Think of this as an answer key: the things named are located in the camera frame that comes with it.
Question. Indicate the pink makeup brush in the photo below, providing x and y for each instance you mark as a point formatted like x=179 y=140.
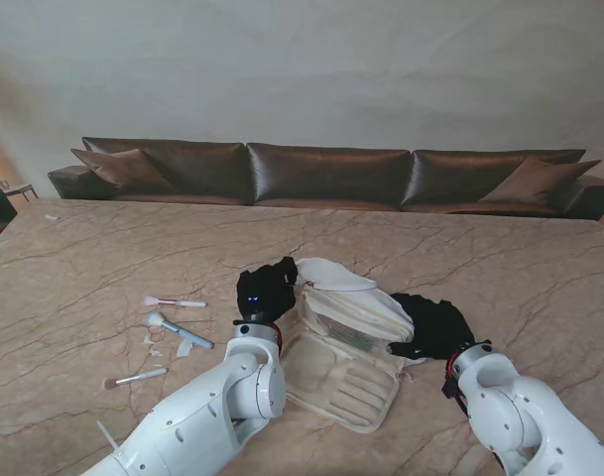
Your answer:
x=170 y=302

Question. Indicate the grey side chair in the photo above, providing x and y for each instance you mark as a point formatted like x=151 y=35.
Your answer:
x=19 y=187

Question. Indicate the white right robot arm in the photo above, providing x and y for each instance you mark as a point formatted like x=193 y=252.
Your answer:
x=519 y=416

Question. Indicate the white zip tie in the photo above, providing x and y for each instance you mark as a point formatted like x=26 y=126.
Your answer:
x=107 y=434

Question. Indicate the brown sofa pillow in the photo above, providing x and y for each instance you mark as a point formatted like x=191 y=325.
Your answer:
x=120 y=168
x=537 y=181

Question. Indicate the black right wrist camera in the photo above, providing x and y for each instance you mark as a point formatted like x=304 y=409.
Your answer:
x=455 y=394

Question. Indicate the brown leather sofa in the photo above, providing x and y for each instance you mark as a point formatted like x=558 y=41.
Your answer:
x=326 y=173

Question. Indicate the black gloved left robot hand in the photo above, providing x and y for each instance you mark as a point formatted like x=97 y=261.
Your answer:
x=264 y=292

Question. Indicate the small clear plastic piece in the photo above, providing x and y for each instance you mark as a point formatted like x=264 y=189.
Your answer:
x=156 y=353
x=148 y=340

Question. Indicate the clear plastic brush sleeve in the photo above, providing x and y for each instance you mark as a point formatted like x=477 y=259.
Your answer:
x=185 y=349

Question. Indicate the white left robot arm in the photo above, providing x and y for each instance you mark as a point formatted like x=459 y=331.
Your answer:
x=207 y=411

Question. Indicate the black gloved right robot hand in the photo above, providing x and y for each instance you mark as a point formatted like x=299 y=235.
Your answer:
x=438 y=327

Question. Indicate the cream white cosmetics bag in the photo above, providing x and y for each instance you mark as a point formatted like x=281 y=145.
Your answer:
x=341 y=377

